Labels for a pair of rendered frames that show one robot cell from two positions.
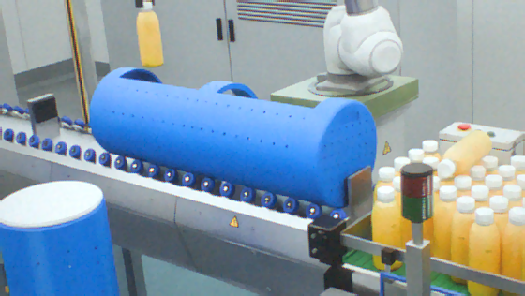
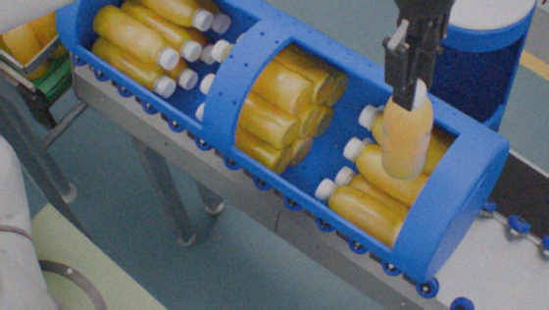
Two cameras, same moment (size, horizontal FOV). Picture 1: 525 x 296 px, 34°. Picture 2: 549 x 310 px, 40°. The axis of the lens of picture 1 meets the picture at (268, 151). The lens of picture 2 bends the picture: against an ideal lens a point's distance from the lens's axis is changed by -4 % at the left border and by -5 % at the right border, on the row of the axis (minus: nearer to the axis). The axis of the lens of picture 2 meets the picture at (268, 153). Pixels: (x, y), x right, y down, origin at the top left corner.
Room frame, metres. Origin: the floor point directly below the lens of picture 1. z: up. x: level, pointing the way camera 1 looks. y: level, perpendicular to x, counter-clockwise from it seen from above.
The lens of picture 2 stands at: (3.17, 0.20, 2.28)
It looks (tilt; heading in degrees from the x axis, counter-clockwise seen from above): 60 degrees down; 186
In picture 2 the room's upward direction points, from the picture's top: 10 degrees counter-clockwise
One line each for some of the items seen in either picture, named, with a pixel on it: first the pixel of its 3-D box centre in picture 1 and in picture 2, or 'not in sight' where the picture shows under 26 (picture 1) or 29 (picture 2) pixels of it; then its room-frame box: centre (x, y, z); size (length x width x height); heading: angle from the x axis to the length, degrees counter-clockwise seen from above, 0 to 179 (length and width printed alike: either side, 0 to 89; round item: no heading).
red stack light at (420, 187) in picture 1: (416, 182); not in sight; (1.51, -0.28, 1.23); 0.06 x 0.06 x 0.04
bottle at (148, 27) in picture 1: (149, 37); (407, 130); (2.59, 0.34, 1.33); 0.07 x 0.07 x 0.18
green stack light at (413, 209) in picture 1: (417, 203); not in sight; (1.51, -0.28, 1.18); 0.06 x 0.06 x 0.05
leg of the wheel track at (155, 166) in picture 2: not in sight; (168, 194); (2.13, -0.22, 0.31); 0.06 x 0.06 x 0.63; 49
